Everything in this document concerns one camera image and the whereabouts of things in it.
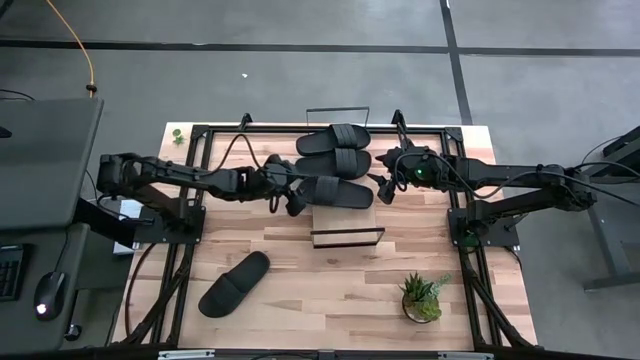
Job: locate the small green plant sprig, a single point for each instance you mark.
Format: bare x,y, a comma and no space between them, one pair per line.
178,136

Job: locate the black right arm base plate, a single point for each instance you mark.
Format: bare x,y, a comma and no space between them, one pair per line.
502,237

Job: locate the grey office desk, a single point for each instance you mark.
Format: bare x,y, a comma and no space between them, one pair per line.
45,160

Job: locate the black desk frame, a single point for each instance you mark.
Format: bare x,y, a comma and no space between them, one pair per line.
605,235

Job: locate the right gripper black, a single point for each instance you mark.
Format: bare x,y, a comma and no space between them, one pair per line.
420,170

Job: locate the grey desk with keyboard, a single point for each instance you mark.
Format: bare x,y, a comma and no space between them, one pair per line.
25,330

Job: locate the wooden shelf with metal frame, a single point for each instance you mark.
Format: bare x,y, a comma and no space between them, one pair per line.
345,220

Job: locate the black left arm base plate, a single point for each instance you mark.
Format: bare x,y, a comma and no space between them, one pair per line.
170,235

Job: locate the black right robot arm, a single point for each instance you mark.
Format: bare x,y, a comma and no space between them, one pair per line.
525,175

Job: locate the silver aluminium bracket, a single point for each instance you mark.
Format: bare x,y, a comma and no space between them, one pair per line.
465,356
185,355

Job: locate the black computer mouse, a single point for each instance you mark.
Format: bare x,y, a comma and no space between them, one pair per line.
49,292

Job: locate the black computer keyboard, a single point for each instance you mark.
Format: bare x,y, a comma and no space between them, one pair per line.
10,272

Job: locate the white adapter box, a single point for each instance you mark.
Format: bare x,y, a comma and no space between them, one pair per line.
127,207

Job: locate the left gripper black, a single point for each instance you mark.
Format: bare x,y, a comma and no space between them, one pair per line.
279,181

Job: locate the black desk caster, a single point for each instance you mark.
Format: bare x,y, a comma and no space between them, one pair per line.
73,331

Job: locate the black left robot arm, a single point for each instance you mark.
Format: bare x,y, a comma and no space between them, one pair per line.
165,172

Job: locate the potted green succulent plant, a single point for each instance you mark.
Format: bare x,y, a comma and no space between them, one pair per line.
422,300

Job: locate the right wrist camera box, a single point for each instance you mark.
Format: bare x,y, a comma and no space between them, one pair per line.
419,156

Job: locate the black rubber slide sandal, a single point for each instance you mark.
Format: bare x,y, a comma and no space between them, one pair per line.
350,195
235,287
360,165
320,142

